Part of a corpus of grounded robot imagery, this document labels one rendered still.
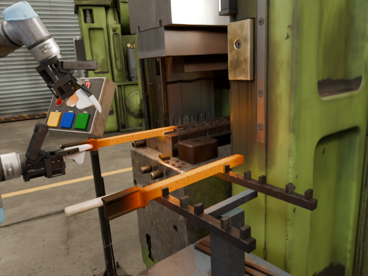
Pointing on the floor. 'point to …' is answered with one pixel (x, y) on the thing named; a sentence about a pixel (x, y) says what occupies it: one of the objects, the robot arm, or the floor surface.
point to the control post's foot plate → (112, 271)
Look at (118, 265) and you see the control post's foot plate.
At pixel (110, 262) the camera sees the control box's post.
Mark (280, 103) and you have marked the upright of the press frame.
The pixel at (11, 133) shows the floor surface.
